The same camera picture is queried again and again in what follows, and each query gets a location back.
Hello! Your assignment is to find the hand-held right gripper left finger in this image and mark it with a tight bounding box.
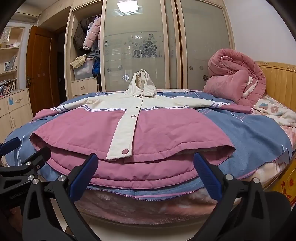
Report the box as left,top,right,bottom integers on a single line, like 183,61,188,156
22,153,99,241

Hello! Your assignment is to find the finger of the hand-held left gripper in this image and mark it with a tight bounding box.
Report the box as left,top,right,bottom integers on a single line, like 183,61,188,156
0,137,21,158
0,146,52,186

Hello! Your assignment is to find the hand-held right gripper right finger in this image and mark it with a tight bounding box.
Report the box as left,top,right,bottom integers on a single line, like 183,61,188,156
190,153,271,241

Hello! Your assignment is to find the pink and white hooded jacket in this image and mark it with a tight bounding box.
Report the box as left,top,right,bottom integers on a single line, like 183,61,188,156
30,69,253,189

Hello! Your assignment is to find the light wooden bookshelf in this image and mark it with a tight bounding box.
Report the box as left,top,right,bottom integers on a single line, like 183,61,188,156
0,25,34,144

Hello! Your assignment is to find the row of books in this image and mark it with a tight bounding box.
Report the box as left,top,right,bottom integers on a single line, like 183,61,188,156
0,79,17,97

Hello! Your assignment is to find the blue striped bed sheet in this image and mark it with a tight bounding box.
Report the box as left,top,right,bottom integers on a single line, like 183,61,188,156
5,89,292,200

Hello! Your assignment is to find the brown wooden door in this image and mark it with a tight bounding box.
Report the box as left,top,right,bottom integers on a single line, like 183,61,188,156
25,25,61,116

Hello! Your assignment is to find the yellow cardboard box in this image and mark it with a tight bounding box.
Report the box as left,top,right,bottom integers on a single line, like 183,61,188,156
276,160,296,207

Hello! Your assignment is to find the wardrobe drawer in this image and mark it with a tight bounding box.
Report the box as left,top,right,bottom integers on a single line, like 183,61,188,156
71,77,100,96

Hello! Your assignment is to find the floral cream blanket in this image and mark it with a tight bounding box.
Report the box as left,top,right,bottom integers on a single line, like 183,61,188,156
251,94,296,128

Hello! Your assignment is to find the clear plastic storage box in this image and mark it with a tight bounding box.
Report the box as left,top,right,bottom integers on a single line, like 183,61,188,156
73,61,95,81

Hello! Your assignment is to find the rolled pink quilt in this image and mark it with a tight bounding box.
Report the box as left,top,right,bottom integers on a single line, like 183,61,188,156
203,48,266,107

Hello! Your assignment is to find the crumpled beige cloth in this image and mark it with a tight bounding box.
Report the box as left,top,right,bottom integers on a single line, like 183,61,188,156
70,54,90,69

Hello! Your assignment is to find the wooden bed headboard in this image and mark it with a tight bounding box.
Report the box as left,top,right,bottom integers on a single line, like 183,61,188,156
255,61,296,112

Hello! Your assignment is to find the hanging dark jacket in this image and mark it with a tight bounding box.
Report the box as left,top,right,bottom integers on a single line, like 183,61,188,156
73,19,90,49

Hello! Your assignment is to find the white air conditioner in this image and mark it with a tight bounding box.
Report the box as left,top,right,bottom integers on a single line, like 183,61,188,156
10,3,40,24

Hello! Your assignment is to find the hanging pink puffer jacket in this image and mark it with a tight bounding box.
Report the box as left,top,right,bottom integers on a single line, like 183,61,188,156
83,17,101,50

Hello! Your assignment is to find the wardrobe with frosted sliding doors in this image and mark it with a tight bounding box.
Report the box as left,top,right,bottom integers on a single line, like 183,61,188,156
64,0,235,99

